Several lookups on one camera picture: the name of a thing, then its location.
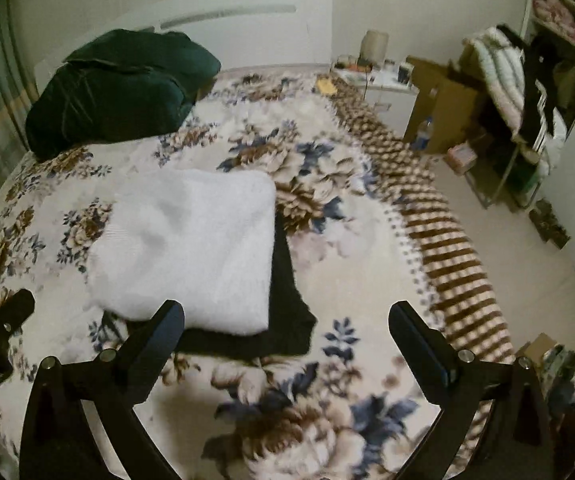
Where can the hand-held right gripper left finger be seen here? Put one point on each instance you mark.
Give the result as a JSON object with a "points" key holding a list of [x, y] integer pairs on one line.
{"points": [[160, 342]]}

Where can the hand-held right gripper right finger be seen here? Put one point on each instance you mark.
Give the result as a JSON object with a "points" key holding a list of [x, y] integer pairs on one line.
{"points": [[420, 350]]}

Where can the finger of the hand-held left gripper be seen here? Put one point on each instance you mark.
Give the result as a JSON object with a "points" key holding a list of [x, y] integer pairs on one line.
{"points": [[15, 310]]}

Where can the white towel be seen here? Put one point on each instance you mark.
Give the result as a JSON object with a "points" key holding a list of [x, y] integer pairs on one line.
{"points": [[187, 245]]}

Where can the black garment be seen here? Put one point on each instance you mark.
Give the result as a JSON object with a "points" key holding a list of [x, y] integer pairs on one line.
{"points": [[290, 320], [537, 85]]}

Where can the metal clothes rack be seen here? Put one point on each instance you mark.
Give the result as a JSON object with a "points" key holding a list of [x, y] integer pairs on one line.
{"points": [[505, 180]]}

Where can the floral blanket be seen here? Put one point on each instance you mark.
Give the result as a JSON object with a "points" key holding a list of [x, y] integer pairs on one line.
{"points": [[347, 270]]}

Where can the small cardboard box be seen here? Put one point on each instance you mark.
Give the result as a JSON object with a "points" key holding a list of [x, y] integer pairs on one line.
{"points": [[535, 347]]}

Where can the floral cloth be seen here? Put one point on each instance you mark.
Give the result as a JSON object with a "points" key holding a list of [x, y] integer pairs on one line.
{"points": [[565, 375]]}

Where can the dark patterned item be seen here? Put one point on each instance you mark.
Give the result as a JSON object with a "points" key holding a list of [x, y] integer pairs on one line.
{"points": [[550, 222]]}

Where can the small pink box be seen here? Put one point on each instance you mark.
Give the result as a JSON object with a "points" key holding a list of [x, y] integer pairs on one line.
{"points": [[461, 157]]}

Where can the plastic water bottle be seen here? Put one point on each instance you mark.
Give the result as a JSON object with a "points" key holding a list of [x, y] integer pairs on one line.
{"points": [[424, 135]]}

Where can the dark green pillows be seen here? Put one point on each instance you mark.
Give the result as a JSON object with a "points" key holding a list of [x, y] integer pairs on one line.
{"points": [[117, 90]]}

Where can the white nightstand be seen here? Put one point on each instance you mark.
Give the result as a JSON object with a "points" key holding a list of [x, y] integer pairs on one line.
{"points": [[392, 97]]}

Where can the yellow item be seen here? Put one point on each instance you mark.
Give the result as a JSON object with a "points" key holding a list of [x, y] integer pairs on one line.
{"points": [[327, 86]]}

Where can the white quilted jacket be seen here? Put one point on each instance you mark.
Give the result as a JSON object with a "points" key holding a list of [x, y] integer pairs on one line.
{"points": [[500, 75]]}

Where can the black hanging garment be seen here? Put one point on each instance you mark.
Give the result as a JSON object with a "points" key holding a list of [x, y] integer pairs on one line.
{"points": [[537, 85]]}

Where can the beige table lamp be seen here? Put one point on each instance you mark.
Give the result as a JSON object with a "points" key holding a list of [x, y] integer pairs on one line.
{"points": [[375, 47]]}

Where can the white headboard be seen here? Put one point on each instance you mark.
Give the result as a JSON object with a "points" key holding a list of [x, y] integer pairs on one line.
{"points": [[247, 35]]}

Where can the pink bedding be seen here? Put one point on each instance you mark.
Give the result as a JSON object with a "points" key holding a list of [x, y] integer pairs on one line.
{"points": [[565, 20]]}

